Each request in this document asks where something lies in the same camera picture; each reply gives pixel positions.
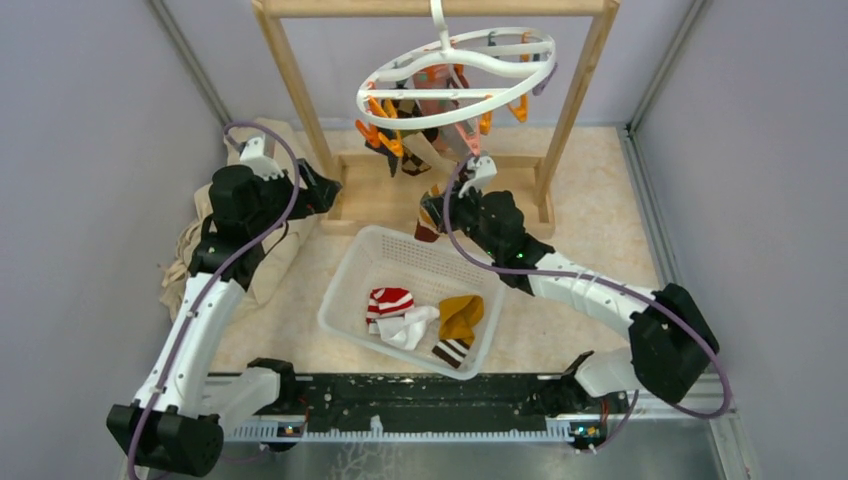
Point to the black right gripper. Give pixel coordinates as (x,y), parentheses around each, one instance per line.
(469,194)

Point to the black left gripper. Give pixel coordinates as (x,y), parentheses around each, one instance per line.
(319,192)

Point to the beige striped ribbed sock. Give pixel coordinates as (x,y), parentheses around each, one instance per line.
(429,225)

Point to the mustard yellow sock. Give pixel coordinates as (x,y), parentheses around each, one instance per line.
(459,316)

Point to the red white striped sock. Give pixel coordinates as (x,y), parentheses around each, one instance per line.
(388,302)

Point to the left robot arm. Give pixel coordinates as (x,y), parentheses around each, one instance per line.
(199,318)

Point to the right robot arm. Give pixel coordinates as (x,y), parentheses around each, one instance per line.
(670,343)

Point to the white round clip hanger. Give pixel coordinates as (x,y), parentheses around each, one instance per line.
(462,77)

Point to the beige crumpled cloth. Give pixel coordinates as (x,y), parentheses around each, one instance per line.
(261,269)

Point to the white perforated plastic basket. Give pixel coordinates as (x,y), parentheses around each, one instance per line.
(418,302)

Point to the orange clothes clip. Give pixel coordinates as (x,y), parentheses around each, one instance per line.
(383,141)

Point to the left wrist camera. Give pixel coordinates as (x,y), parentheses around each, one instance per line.
(258,159)

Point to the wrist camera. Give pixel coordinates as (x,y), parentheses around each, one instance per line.
(476,174)
(258,159)

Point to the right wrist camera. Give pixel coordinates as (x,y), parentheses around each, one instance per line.
(476,174)

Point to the wooden hanger stand frame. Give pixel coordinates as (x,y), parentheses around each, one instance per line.
(375,190)

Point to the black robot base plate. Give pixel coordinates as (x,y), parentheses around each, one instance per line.
(433,404)

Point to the aluminium rail front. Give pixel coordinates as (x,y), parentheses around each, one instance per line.
(705,400)

